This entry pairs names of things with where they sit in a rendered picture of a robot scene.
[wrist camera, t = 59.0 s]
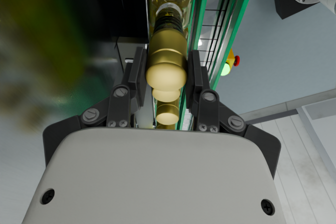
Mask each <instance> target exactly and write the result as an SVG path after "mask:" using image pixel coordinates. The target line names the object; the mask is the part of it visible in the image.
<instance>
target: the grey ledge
mask: <svg viewBox="0 0 336 224"><path fill-rule="evenodd" d="M146 40H148V38H145V37H121V36H120V37H119V38H118V40H117V46H118V50H119V54H120V58H121V62H122V67H123V71H124V72H125V68H126V65H127V63H126V62H125V58H134V56H135V52H136V48H137V47H144V49H145V41H146ZM135 119H136V124H137V126H136V128H145V129H153V122H155V118H154V105H153V95H152V87H151V86H150V85H149V84H148V82H147V85H146V92H145V98H144V104H143V107H142V106H141V109H140V110H138V111H137V112H135Z"/></svg>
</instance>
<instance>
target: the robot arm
mask: <svg viewBox="0 0 336 224"><path fill-rule="evenodd" d="M296 1H297V2H299V3H302V4H314V3H318V2H321V3H322V4H323V5H324V6H326V7H327V8H328V9H329V10H330V11H332V12H333V13H334V14H335V15H336V0H296ZM146 66H147V49H144V47H139V46H137V47H136V51H135V55H134V59H133V62H127V64H126V67H125V71H124V74H123V78H122V81H121V84H118V85H116V86H114V87H113V88H112V89H111V91H110V96H108V97H106V98H105V99H103V100H101V101H99V102H98V103H96V104H94V105H93V106H91V107H89V108H87V109H86V110H85V111H84V112H83V113H82V114H81V115H75V116H72V117H69V118H67V119H64V120H61V121H58V122H56V123H53V124H51V125H49V126H47V127H46V128H45V129H44V131H43V133H42V138H43V148H44V157H45V167H46V169H45V171H44V173H43V175H42V177H41V179H40V181H39V184H38V186H37V188H36V190H35V193H34V195H33V197H32V200H31V202H30V204H29V207H28V209H27V212H26V214H25V216H24V219H23V221H22V223H21V224H286V220H285V217H284V213H283V209H282V206H281V202H280V199H279V196H278V193H277V189H276V186H275V183H274V178H275V173H276V169H277V165H278V160H279V156H280V152H281V147H282V144H281V142H280V140H279V139H278V138H277V137H275V136H274V135H272V134H270V133H268V132H266V131H264V130H262V129H260V128H258V127H256V126H254V125H252V124H250V123H249V124H247V123H245V121H244V119H243V118H241V117H240V116H239V115H238V114H236V113H235V112H234V111H232V110H231V109H230V108H228V107H227V106H226V105H224V104H223V103H221V102H220V97H219V95H218V93H217V92H216V91H214V90H213V89H211V88H210V82H209V75H208V69H207V66H201V62H200V53H199V50H195V49H192V51H189V55H188V61H187V70H188V79H187V82H186V83H185V95H186V109H188V113H191V114H192V115H193V124H192V130H175V129H155V128H135V113H136V112H137V111H140V110H141V107H143V106H144V101H145V94H146V88H147V81H146V78H145V71H146Z"/></svg>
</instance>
